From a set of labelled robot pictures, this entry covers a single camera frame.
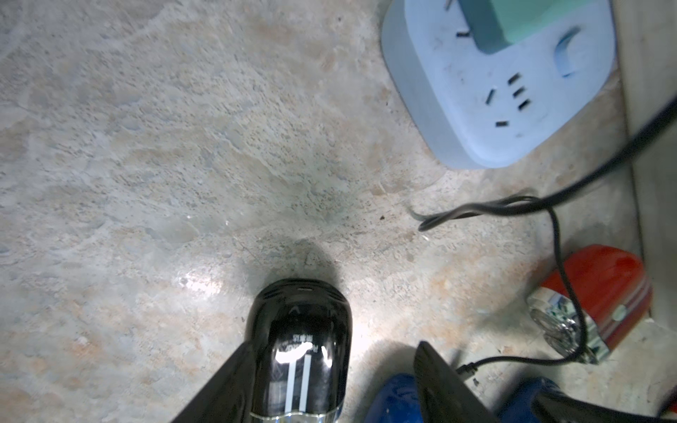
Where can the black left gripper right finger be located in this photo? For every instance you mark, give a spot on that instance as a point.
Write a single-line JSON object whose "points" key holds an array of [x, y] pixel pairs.
{"points": [[443, 396]]}

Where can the white long power strip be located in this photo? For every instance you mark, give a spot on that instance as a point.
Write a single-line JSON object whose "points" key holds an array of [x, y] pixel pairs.
{"points": [[646, 38]]}

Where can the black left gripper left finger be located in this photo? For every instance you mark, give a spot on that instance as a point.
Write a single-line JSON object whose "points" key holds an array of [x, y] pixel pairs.
{"points": [[227, 396]]}

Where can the teal charger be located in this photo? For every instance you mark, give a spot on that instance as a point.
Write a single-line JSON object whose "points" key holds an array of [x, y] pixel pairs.
{"points": [[498, 24]]}

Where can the blue round power socket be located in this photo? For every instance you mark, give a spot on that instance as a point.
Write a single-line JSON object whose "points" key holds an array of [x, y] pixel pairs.
{"points": [[478, 110]]}

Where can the red shaver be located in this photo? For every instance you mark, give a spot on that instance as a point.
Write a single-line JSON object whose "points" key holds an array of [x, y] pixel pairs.
{"points": [[613, 291]]}

